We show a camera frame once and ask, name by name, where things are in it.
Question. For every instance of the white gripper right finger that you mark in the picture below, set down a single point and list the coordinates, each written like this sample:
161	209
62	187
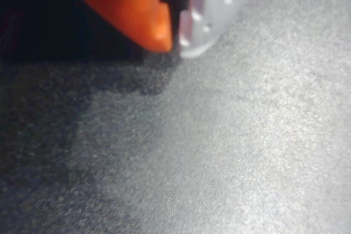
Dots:
211	4

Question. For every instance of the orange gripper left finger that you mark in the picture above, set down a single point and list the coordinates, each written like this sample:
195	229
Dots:
131	6

